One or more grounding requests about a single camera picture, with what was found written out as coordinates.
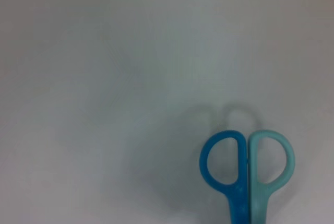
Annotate blue scissors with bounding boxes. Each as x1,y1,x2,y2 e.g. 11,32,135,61
199,129,296,224

